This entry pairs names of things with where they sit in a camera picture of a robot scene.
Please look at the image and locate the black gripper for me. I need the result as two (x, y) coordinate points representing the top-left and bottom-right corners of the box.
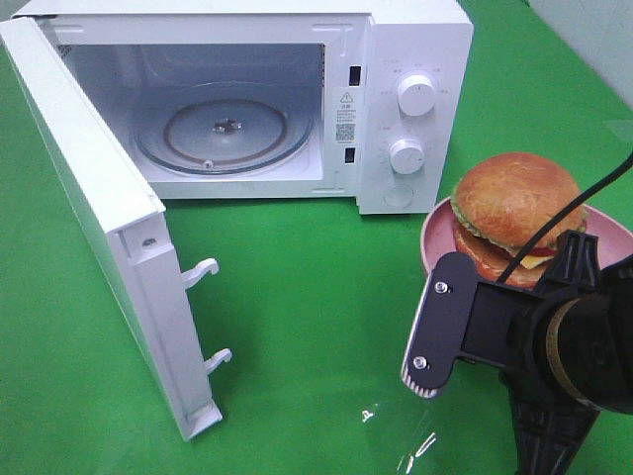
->
(503, 231), (601, 475)

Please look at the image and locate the white upper microwave knob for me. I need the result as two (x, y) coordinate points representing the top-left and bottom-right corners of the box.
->
(397, 72), (436, 117)

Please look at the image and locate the white lower microwave knob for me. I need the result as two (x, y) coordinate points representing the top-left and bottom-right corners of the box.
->
(389, 139), (425, 175)

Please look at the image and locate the round white door button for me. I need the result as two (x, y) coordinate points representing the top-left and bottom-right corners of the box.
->
(383, 184), (414, 209)

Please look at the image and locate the white warning label sticker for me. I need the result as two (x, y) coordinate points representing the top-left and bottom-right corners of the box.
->
(331, 87), (361, 143)

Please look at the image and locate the burger with sesame-free bun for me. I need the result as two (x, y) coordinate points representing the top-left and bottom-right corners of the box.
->
(450, 151), (581, 280)

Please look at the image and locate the glass microwave turntable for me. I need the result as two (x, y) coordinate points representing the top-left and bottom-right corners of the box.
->
(136, 82), (321, 176)

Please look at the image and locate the pink round plate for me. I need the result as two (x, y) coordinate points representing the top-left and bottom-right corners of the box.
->
(420, 199), (632, 289)

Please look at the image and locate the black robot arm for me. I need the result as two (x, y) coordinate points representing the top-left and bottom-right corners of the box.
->
(499, 232), (632, 474)

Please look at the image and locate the white microwave oven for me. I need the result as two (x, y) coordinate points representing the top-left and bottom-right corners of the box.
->
(7, 1), (474, 214)

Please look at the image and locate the white microwave door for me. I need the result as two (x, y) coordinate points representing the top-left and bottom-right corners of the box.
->
(1, 18), (231, 440)

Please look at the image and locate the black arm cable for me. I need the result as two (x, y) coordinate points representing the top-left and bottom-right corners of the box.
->
(496, 150), (633, 285)

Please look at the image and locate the white microwave knob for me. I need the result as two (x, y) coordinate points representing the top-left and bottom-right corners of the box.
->
(389, 139), (425, 175)
(397, 72), (436, 117)

